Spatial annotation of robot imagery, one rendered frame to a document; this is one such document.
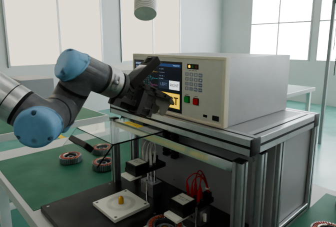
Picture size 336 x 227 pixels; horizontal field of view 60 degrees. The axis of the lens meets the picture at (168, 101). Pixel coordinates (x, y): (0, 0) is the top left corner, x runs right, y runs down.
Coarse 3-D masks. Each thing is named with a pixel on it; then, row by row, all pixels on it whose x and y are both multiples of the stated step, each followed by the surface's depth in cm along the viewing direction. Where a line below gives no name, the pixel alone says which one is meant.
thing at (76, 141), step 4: (72, 136) 94; (72, 140) 92; (76, 140) 91; (80, 140) 90; (76, 144) 95; (80, 144) 88; (84, 144) 87; (88, 144) 88; (84, 148) 87; (88, 148) 88; (92, 148) 89
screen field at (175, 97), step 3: (168, 93) 99; (171, 93) 98; (174, 93) 97; (171, 96) 98; (174, 96) 97; (177, 96) 96; (174, 99) 97; (177, 99) 96; (174, 102) 97; (177, 102) 96; (171, 105) 99; (174, 105) 98; (177, 105) 96; (177, 108) 97
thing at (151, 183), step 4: (144, 180) 115; (148, 180) 115; (152, 180) 115; (156, 180) 115; (160, 180) 115; (144, 184) 115; (148, 184) 113; (152, 184) 112; (156, 184) 113; (160, 184) 114; (144, 188) 116; (148, 188) 114; (152, 188) 112; (156, 188) 113; (160, 188) 115; (144, 192) 116; (148, 192) 114; (152, 192) 112; (156, 192) 113; (160, 192) 115; (152, 196) 112
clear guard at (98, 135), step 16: (80, 128) 102; (96, 128) 102; (112, 128) 102; (128, 128) 102; (144, 128) 102; (160, 128) 102; (64, 144) 100; (96, 144) 90; (112, 144) 86; (96, 160) 85
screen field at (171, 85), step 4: (160, 80) 101; (164, 80) 100; (168, 80) 98; (160, 84) 102; (164, 84) 100; (168, 84) 98; (172, 84) 97; (176, 84) 96; (168, 88) 99; (172, 88) 97; (176, 88) 96
